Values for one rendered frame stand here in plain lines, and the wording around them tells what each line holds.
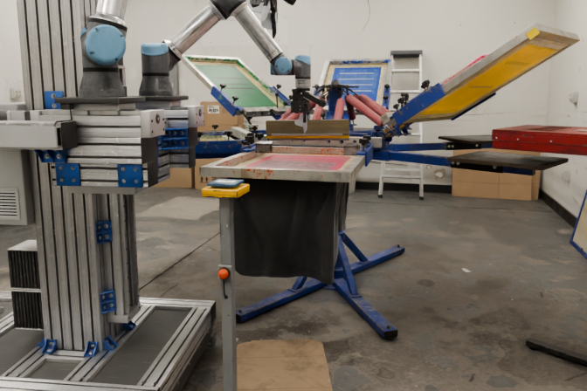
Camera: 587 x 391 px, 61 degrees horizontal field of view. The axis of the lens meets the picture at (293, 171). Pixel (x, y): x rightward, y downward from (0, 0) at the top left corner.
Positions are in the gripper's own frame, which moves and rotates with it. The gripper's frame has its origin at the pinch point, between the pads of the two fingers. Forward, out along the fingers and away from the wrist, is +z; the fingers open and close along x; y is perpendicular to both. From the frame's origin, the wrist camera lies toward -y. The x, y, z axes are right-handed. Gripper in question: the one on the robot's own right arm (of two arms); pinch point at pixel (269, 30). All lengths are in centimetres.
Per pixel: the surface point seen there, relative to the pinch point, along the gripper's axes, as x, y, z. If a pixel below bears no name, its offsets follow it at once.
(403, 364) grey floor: -93, -50, 127
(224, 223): -4, 12, 68
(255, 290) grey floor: -159, 46, 107
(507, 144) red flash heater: -79, -92, 23
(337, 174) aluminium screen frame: -18, -24, 48
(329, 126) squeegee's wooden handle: -70, -11, 18
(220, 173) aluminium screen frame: -18, 21, 49
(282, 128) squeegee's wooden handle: -70, 12, 20
